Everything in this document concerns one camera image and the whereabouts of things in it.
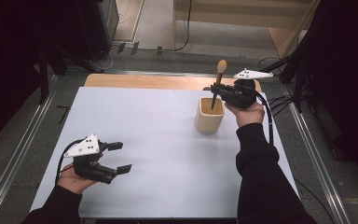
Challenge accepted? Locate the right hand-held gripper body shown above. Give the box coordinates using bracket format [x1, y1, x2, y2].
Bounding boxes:
[227, 68, 274, 110]

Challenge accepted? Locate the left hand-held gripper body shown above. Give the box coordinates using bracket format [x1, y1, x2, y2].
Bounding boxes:
[63, 133, 119, 185]

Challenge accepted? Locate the beige square cup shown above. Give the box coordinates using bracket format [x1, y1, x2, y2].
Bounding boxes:
[195, 96, 226, 134]

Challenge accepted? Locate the person's right hand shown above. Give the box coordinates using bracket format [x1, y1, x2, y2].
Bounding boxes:
[224, 101, 266, 129]

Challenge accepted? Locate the person's left hand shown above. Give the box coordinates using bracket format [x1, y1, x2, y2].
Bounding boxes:
[56, 152, 104, 195]

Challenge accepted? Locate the white board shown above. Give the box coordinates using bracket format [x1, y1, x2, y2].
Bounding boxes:
[30, 87, 300, 219]

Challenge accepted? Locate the black tripod stand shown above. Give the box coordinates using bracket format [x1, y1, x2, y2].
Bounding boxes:
[260, 52, 307, 114]

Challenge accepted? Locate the light wooden furniture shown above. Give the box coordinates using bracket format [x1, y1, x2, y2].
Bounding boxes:
[172, 0, 322, 59]

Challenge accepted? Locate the wooden table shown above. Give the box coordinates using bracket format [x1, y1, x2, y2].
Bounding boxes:
[84, 73, 263, 93]

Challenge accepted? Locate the dark curtain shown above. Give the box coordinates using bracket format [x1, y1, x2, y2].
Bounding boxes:
[295, 0, 358, 188]
[0, 0, 85, 152]

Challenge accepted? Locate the dark cabinet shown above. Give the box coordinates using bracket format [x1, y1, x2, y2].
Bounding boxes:
[74, 0, 120, 63]

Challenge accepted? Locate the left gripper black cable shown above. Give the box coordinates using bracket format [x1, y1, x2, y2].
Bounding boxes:
[54, 138, 85, 186]

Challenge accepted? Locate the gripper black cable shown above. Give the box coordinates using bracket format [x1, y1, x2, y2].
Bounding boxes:
[54, 138, 85, 186]
[250, 87, 275, 147]

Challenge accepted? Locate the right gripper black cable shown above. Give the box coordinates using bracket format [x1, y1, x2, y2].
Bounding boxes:
[250, 87, 275, 147]

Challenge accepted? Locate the bundle of black cables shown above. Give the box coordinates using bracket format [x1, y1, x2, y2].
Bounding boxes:
[267, 94, 296, 119]

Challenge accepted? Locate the looped black cable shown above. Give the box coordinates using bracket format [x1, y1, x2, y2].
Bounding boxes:
[257, 56, 283, 75]

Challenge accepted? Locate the metal floor rail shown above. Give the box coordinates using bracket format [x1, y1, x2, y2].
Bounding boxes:
[0, 74, 59, 224]
[281, 83, 352, 224]

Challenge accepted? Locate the black hanging cable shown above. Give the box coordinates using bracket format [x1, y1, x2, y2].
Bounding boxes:
[139, 0, 194, 53]

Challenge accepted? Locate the white floor cable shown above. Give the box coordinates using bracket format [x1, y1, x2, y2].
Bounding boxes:
[99, 46, 117, 71]

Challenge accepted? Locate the thin black floor cable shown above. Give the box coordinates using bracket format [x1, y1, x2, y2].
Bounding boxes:
[293, 177, 337, 224]

